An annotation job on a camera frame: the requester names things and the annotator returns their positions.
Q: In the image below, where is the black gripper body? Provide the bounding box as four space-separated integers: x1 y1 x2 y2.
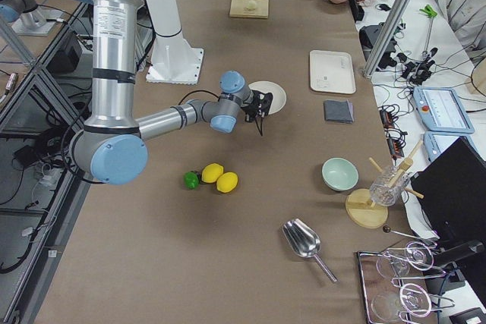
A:
242 90 273 122

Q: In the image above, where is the cream round plate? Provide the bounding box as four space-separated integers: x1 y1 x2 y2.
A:
249 80 287 115

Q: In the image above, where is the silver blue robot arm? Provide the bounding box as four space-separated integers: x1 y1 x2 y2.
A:
70 0 273 185
1 0 54 36

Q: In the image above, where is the cream rabbit tray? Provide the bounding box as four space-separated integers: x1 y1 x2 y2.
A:
309 50 356 95

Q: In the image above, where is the grey folded cloth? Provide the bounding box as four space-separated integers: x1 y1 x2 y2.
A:
323 99 354 124

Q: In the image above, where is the yellow lemon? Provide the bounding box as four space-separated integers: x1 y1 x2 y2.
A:
201 162 224 184
216 171 238 193

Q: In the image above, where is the bamboo cutting board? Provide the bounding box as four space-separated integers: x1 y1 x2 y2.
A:
229 0 269 19

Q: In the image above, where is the green lime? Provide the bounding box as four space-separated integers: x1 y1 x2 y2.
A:
183 171 200 190

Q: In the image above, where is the mint green bowl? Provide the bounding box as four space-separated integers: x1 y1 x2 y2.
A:
321 158 358 192

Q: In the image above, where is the wooden cup stand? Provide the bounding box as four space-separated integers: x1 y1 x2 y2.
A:
346 140 424 229

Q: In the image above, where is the steel scoop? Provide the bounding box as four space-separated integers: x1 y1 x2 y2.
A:
282 219 338 283

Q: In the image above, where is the clear glass cup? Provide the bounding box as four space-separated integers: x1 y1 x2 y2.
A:
370 166 410 206

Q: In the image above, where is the blue teach pendant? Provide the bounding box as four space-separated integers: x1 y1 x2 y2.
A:
423 131 459 162
412 87 475 134

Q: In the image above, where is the black monitor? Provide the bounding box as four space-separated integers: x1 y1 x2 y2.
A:
412 137 485 244

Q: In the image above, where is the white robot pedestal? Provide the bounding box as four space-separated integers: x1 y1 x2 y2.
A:
146 0 204 85

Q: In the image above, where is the aluminium frame post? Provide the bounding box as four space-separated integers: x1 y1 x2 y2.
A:
363 0 410 80

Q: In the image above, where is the wire glass rack tray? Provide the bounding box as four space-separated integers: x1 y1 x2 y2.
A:
356 241 455 323

